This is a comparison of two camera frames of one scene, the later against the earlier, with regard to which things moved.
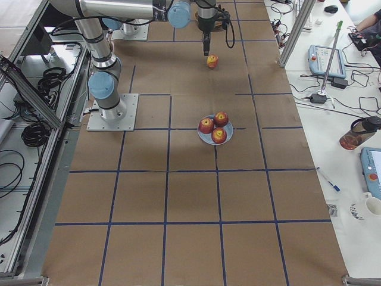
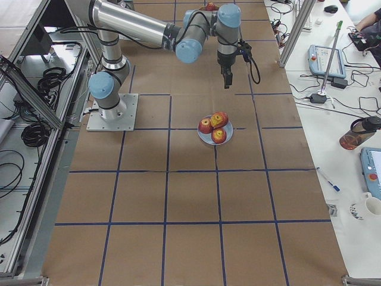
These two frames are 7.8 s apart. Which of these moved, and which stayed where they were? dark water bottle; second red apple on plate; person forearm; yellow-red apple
Moved: yellow-red apple
Stayed: dark water bottle; second red apple on plate; person forearm
